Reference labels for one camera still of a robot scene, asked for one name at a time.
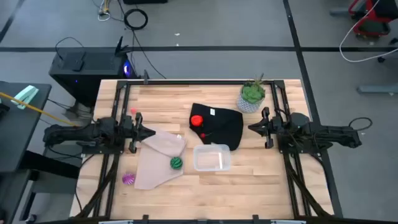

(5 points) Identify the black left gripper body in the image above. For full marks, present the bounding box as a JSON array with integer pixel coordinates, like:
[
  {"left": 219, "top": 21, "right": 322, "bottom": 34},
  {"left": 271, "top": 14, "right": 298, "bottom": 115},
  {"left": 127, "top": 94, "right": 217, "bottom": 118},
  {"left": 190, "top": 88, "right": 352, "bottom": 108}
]
[{"left": 123, "top": 111, "right": 144, "bottom": 154}]

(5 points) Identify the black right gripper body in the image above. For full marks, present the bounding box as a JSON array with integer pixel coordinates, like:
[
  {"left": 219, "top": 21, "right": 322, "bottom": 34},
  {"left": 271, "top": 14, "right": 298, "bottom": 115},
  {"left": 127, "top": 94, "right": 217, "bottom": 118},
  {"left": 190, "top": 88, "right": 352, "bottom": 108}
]
[{"left": 262, "top": 106, "right": 282, "bottom": 150}]

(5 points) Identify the green striped toy watermelon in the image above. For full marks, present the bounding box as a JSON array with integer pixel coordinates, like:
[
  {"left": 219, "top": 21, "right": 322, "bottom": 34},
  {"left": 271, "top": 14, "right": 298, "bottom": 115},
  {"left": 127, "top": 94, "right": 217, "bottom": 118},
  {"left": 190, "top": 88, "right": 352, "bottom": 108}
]
[{"left": 169, "top": 156, "right": 183, "bottom": 170}]

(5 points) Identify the red toy bell pepper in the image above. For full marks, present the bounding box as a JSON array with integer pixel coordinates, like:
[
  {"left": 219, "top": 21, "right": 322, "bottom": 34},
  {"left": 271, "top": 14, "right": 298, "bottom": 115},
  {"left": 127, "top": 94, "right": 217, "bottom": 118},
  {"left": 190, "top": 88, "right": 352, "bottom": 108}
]
[{"left": 190, "top": 114, "right": 204, "bottom": 128}]

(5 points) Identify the clear plastic tupperware container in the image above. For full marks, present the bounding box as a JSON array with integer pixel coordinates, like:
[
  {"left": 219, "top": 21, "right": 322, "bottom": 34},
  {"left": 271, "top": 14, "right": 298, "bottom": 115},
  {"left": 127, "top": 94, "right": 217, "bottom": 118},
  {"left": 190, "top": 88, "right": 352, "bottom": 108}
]
[{"left": 193, "top": 144, "right": 232, "bottom": 172}]

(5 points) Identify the green succulent in patterned pot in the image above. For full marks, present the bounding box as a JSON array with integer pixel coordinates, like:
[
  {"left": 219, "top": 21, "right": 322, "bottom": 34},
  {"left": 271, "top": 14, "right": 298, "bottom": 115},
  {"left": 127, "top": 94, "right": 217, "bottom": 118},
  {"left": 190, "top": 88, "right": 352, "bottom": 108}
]
[{"left": 236, "top": 73, "right": 267, "bottom": 114}]

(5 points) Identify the beige folded cloth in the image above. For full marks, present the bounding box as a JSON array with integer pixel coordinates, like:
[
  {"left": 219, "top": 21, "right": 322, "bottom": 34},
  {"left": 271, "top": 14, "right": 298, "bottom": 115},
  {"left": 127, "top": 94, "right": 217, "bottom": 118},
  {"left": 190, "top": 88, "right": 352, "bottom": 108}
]
[{"left": 134, "top": 126, "right": 187, "bottom": 191}]

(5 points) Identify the black cloth with white label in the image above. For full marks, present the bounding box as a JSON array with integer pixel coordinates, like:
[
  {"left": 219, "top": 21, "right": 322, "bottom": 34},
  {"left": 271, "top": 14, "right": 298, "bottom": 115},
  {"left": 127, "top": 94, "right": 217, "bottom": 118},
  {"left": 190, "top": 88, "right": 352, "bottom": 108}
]
[{"left": 188, "top": 102, "right": 244, "bottom": 152}]

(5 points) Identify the black computer tower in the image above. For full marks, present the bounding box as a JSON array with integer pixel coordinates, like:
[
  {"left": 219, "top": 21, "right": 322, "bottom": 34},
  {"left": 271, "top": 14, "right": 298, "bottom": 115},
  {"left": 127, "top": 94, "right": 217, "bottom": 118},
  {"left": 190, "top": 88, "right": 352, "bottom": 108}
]
[{"left": 49, "top": 35, "right": 141, "bottom": 108}]

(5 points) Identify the grey metal floor bar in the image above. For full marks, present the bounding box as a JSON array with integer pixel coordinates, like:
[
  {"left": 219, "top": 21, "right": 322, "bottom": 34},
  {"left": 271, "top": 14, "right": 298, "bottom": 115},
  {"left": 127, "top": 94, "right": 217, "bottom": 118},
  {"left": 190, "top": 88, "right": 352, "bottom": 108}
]
[{"left": 356, "top": 84, "right": 398, "bottom": 95}]

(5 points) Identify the black side desk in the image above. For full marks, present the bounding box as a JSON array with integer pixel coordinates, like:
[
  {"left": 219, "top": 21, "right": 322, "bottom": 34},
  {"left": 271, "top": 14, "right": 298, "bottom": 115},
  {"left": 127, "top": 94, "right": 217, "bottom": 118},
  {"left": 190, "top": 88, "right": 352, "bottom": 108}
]
[{"left": 0, "top": 81, "right": 52, "bottom": 174}]

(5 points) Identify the mint green stapler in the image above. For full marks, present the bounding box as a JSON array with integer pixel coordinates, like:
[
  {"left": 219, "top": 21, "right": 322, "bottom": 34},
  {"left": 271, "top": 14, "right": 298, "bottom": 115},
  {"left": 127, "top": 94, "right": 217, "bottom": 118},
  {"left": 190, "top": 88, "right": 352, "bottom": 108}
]
[{"left": 11, "top": 85, "right": 40, "bottom": 110}]

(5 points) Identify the red and black cart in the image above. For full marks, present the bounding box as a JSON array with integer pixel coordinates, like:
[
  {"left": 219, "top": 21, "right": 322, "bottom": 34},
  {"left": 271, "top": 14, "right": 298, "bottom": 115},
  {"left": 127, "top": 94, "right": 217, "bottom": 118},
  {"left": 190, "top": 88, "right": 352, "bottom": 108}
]
[{"left": 348, "top": 0, "right": 398, "bottom": 40}]

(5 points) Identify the black aluminium table frame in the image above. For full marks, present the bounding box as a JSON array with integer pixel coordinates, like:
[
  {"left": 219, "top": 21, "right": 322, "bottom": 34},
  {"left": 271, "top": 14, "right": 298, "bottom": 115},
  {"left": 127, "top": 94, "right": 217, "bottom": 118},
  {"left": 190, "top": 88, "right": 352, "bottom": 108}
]
[{"left": 71, "top": 78, "right": 343, "bottom": 224}]

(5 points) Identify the black cable loop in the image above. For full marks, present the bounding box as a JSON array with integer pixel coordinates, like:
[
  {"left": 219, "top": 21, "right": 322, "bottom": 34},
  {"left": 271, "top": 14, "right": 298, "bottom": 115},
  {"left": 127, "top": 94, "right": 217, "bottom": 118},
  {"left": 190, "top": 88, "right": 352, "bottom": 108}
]
[{"left": 348, "top": 116, "right": 373, "bottom": 132}]

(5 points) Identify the coiled black floor cable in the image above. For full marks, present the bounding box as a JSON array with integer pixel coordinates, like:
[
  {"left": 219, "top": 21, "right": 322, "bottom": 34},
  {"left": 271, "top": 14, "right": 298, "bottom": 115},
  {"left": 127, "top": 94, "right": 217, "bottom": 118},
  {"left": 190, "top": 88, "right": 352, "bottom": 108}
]
[{"left": 123, "top": 8, "right": 167, "bottom": 80}]

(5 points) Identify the white floor cable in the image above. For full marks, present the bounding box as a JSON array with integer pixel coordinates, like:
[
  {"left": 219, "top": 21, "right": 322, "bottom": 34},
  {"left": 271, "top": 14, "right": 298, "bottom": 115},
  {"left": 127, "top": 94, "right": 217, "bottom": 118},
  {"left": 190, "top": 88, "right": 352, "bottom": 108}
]
[{"left": 338, "top": 0, "right": 398, "bottom": 63}]

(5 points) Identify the yellow white cable bundle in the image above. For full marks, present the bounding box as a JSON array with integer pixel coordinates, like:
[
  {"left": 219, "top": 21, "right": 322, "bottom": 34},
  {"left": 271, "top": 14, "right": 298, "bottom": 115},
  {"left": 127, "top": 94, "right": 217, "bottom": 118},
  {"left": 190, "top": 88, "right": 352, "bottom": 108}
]
[{"left": 97, "top": 0, "right": 113, "bottom": 22}]

